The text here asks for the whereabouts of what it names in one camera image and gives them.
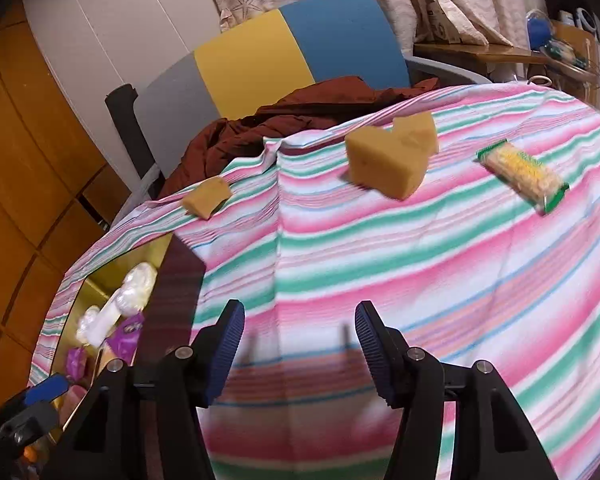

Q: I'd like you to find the small yellow sponge piece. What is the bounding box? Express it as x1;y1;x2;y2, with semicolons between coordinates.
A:
181;176;232;220

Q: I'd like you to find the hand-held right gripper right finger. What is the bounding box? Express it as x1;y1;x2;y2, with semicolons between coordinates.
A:
355;300;546;480

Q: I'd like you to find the blue container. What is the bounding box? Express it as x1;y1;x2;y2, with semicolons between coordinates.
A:
527;10;553;48

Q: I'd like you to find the dark red garment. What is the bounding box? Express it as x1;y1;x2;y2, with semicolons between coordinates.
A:
157;76;448;196

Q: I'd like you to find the pink roll in clear bag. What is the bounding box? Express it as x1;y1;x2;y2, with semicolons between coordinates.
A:
62;385;88;421

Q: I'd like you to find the notched yellow sponge piece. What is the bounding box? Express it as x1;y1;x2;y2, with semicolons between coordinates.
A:
391;111;440;157

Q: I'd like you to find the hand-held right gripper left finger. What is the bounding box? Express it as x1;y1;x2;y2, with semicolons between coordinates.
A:
55;299;246;480

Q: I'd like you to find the brown cardboard box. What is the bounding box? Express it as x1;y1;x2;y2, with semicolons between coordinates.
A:
550;20;600;76

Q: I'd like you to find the yellow storage box with items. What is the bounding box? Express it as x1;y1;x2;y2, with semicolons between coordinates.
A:
27;232;206;441

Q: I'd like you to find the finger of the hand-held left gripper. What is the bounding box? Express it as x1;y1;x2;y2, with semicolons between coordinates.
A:
22;373;71;407

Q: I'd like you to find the purple snack packet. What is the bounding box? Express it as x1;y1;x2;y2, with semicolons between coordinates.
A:
66;347;88;381
105;312;146;363

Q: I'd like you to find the white plastic wrapped bundle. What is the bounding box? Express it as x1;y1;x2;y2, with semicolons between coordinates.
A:
75;305;116;347
102;262;158;321

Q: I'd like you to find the wooden wardrobe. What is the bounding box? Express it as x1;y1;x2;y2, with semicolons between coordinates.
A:
0;0;136;411

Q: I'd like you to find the large yellow sponge block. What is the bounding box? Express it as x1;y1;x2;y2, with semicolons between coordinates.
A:
345;127;428;200

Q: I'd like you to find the wooden desk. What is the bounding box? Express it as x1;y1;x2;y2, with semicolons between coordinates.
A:
412;42;551;83

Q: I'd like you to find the green-edged cracker packet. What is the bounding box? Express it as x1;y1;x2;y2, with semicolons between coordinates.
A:
476;141;570;213

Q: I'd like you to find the yellow blue grey chair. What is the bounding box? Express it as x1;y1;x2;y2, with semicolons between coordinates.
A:
105;0;493;201

